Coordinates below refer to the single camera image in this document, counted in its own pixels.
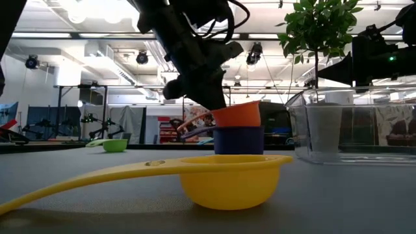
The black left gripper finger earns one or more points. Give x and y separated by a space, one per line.
211 96

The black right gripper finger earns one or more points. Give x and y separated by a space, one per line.
341 71

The orange plastic measuring cup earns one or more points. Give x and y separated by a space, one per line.
240 115

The navy plastic measuring cup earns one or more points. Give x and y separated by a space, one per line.
239 141

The yellow plastic measuring cup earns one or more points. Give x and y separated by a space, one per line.
227 185

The green plastic measuring cup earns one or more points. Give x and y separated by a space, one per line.
115 145

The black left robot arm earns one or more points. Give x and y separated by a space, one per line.
175 35

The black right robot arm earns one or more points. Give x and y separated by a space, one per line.
409 19

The black background robot arm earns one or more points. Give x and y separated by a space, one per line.
104 125
45 124

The person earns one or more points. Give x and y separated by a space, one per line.
208 121

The black ceiling spotlight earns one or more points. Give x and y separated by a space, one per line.
32 62
142 58
254 55

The small tree in white pot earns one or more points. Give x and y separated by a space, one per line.
318 19

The red shelf rack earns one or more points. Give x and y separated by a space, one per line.
165 131

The black monitor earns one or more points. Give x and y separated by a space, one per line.
276 113

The grey fabric cover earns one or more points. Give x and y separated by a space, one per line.
130 122

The clear plastic storage bin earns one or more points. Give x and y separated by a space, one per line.
357 157

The black overhead beam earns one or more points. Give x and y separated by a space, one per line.
97 36

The blue partition panel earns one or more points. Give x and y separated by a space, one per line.
39 113
9 112

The red tag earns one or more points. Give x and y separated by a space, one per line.
9 124

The black station frame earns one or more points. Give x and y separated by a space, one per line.
229 94
104 110

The white rectangular air duct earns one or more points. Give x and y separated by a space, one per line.
110 66

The black table frame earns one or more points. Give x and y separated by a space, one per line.
48 148

